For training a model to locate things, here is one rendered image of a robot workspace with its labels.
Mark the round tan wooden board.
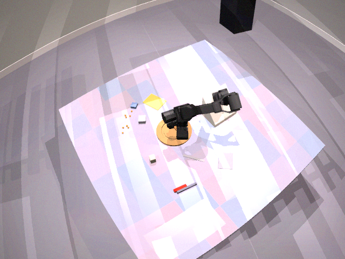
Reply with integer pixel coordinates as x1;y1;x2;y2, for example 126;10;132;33
156;120;192;146

